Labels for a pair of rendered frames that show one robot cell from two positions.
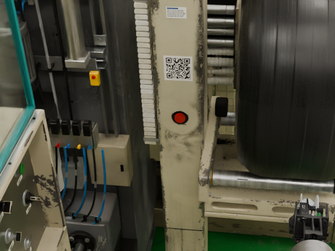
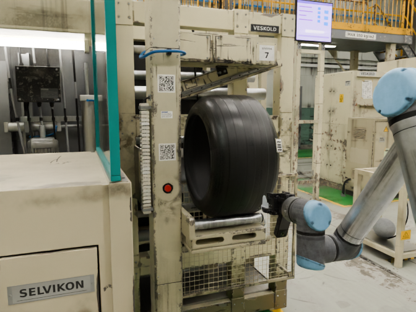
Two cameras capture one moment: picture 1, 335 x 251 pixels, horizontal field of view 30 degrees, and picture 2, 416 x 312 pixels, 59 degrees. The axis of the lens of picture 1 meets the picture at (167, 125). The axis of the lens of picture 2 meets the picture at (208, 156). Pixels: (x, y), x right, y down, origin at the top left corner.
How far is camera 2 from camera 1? 0.90 m
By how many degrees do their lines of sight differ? 40
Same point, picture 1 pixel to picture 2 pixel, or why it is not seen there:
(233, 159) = not seen: hidden behind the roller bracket
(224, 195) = (202, 234)
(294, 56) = (241, 120)
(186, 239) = (171, 292)
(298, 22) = (237, 107)
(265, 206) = (228, 236)
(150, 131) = (147, 203)
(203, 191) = (192, 230)
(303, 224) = (279, 197)
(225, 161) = not seen: hidden behind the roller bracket
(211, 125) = not seen: hidden behind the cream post
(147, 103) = (147, 181)
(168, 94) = (160, 171)
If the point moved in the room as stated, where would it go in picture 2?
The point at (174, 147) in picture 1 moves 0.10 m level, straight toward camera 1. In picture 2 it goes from (164, 212) to (173, 218)
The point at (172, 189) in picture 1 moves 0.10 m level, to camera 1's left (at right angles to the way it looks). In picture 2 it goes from (161, 249) to (140, 253)
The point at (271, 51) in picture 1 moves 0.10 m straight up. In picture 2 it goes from (230, 119) to (230, 94)
